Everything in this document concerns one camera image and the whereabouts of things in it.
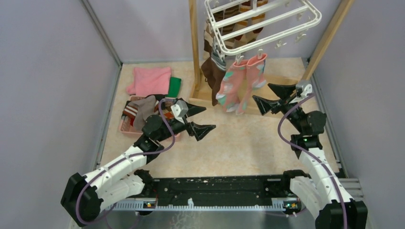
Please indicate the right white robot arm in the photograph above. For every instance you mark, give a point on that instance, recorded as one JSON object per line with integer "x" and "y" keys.
{"x": 320, "y": 190}

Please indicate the pink towel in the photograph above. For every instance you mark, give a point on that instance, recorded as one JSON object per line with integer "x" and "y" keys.
{"x": 148, "y": 81}

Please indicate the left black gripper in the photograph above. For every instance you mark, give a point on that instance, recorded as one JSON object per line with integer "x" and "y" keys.
{"x": 199, "y": 130}

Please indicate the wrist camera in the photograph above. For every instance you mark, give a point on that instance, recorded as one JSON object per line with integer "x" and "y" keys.
{"x": 179, "y": 110}
{"x": 303, "y": 89}

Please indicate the pink plastic basket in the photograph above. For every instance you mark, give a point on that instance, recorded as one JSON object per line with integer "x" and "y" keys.
{"x": 126, "y": 124}

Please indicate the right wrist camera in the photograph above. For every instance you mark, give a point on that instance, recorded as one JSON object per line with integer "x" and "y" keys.
{"x": 303, "y": 89}

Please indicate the white clip hanger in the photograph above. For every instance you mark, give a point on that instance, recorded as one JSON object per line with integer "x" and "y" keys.
{"x": 300, "y": 30}

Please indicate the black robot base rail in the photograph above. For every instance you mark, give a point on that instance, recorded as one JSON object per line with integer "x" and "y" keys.
{"x": 216, "y": 193}

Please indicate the brown cream striped sock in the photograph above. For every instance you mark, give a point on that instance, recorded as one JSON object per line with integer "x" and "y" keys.
{"x": 208, "y": 38}

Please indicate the pink patterned sock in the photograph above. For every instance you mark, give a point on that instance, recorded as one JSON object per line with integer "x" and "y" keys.
{"x": 254, "y": 75}
{"x": 227, "y": 95}

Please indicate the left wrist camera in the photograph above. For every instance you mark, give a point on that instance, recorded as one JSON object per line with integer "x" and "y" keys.
{"x": 179, "y": 110}

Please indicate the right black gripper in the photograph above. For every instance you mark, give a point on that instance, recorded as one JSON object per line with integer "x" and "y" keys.
{"x": 283, "y": 92}

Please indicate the grey brown sock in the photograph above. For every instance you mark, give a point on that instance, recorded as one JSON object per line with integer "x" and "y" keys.
{"x": 145, "y": 107}

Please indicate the green cloth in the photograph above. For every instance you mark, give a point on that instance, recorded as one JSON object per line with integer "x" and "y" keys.
{"x": 174, "y": 87}

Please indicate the dark brown grey-cuffed sock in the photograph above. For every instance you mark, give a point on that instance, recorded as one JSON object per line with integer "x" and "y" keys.
{"x": 214, "y": 69}

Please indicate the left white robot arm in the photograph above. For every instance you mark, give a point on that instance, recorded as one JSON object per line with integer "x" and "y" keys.
{"x": 86, "y": 196}

